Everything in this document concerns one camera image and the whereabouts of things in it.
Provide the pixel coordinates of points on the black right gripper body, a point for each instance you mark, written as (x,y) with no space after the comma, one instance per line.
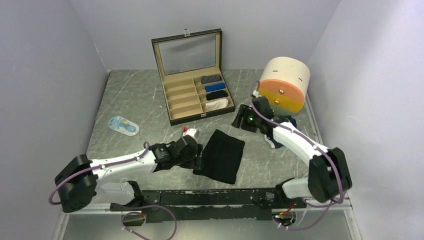
(259,120)

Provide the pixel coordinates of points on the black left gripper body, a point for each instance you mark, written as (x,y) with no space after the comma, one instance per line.
(191,161)

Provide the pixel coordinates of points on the black underwear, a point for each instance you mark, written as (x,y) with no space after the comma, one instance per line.
(221,158)

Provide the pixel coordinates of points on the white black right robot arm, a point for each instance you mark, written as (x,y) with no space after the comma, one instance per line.
(328,174)

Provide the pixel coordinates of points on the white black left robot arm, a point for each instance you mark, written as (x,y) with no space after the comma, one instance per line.
(84,181)

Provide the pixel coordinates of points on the navy white underwear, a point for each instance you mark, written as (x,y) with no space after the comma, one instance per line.
(274,144)

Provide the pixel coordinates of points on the white rolled cloth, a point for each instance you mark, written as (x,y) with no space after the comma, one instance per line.
(216,104)

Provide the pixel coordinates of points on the round cream drawer cabinet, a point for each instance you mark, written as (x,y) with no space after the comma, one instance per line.
(284,82)

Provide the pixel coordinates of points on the black rolled cloth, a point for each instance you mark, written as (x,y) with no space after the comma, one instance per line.
(216,95)

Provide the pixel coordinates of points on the blue rolled cloth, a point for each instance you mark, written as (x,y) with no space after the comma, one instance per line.
(215,87)

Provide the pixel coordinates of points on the striped rolled cloth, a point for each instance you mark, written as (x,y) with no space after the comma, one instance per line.
(207,79)

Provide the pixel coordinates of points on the blue packaged item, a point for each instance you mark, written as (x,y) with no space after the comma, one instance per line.
(124,126)

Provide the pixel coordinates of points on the black beige organizer box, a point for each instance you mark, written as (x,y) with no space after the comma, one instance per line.
(181,61)

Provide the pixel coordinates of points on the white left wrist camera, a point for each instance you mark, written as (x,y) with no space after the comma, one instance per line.
(193,132)

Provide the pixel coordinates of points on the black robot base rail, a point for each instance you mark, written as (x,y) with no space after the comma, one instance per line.
(218,204)

